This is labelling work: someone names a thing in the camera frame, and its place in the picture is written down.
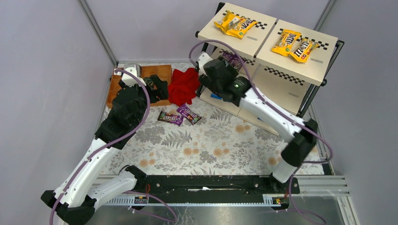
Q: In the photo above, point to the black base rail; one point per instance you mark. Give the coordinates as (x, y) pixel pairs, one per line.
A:
(229, 189)

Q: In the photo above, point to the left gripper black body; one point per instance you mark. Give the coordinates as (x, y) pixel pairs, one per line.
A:
(154, 89)

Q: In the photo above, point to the blue M&M bag bottom shelf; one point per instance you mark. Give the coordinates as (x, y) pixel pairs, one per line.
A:
(215, 96)

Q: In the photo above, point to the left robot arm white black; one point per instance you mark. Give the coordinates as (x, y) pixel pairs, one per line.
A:
(75, 201)

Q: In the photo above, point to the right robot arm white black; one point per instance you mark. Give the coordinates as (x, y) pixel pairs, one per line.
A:
(296, 132)

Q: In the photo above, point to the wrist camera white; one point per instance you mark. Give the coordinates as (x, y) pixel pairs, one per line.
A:
(134, 70)
(203, 59)

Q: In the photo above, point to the floral tablecloth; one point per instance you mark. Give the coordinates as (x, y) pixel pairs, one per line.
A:
(219, 144)

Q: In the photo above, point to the purple candy bag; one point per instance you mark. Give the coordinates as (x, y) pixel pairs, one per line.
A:
(170, 118)
(187, 113)

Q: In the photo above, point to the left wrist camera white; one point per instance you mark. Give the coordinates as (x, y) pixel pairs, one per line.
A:
(134, 70)

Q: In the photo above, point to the cream three-tier shelf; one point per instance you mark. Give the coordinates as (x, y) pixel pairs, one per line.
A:
(287, 82)

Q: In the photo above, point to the brown M&M bag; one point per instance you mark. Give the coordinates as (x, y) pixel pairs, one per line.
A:
(233, 60)

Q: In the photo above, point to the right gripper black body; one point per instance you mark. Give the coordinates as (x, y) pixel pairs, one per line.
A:
(222, 65)

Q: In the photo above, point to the wooden compartment tray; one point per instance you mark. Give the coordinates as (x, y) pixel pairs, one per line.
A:
(164, 73)

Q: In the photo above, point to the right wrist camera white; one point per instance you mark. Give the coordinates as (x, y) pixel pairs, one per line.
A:
(203, 59)

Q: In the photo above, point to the red cloth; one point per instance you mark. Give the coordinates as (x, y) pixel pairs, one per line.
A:
(183, 86)

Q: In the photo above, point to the yellow M&M bag on shelf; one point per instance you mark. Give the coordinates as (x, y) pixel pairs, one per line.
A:
(241, 27)

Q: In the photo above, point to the yellow candy bag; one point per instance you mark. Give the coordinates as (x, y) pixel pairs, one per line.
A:
(229, 21)
(303, 51)
(285, 42)

